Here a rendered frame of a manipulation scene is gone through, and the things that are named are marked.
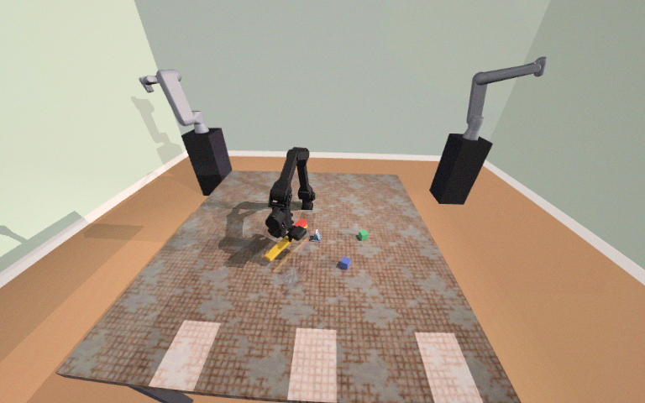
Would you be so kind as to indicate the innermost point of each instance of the yellow bar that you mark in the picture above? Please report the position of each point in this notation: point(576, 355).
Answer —
point(284, 242)

